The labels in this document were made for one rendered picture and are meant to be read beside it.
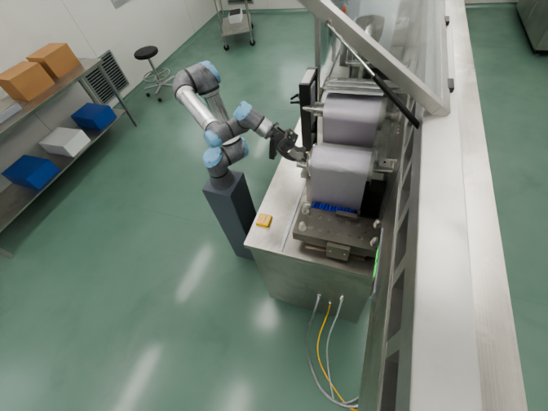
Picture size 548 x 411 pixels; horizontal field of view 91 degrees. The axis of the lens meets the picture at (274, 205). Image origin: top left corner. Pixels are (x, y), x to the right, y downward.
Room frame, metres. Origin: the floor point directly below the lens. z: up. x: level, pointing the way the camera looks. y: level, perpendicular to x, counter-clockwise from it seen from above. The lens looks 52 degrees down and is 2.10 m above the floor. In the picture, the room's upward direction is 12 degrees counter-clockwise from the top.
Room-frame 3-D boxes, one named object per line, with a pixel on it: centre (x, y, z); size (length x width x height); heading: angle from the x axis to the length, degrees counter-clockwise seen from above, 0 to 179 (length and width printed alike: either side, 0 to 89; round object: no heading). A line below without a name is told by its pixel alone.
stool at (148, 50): (4.30, 1.30, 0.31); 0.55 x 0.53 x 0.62; 152
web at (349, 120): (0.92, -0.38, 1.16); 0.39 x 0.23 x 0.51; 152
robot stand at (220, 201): (1.20, 0.28, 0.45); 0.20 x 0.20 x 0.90; 60
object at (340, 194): (0.75, -0.29, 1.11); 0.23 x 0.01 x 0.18; 62
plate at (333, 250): (0.54, -0.24, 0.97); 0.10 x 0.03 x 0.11; 62
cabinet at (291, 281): (1.66, -0.71, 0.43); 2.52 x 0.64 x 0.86; 152
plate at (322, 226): (0.63, -0.27, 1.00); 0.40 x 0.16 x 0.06; 62
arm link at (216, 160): (1.20, 0.27, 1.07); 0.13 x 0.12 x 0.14; 115
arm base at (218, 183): (1.20, 0.28, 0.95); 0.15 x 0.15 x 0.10
